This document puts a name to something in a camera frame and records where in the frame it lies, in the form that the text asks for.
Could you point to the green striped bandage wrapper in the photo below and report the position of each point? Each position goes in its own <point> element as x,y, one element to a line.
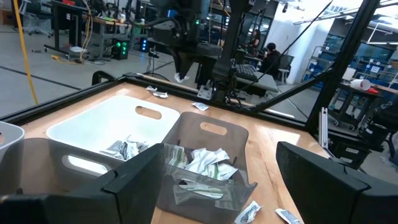
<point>176,155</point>
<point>202,190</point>

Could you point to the white paper cup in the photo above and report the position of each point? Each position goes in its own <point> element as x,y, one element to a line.
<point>360,84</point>

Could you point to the black aluminium frame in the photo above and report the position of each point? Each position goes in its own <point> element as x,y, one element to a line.
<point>343,65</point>

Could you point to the grey side table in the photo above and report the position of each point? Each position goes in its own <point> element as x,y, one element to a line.
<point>264,82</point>

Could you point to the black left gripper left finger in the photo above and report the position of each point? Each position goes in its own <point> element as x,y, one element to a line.
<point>93,208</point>

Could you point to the computer tower green lights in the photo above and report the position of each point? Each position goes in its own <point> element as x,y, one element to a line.
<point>120,48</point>

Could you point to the grey chair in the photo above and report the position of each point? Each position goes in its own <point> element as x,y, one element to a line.
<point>284,67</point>

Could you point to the light grey plastic bin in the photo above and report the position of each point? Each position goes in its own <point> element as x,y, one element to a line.
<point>11,149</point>

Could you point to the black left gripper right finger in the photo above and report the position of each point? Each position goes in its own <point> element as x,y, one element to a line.
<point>329,199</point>

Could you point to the background workbench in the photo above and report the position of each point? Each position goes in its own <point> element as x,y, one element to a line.
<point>102,21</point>

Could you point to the silver mounting bracket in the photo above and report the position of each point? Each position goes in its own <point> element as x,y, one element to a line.
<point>205,92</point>

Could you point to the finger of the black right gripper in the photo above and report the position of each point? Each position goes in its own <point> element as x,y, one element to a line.
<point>178,60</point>
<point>185,62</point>

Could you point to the computer tower blue lights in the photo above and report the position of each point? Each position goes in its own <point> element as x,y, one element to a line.
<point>143,44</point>

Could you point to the person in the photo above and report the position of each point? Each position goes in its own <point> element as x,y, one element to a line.
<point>271,60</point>
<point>255,40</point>

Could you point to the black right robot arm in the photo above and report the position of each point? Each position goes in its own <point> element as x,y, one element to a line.
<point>231,37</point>

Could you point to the shelving with blue bins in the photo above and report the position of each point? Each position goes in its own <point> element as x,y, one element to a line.
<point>373,67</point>

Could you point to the black keyboard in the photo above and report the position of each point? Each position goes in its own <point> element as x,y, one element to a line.
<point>245,72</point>

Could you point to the white plastic bin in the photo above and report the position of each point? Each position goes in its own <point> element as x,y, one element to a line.
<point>93,124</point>

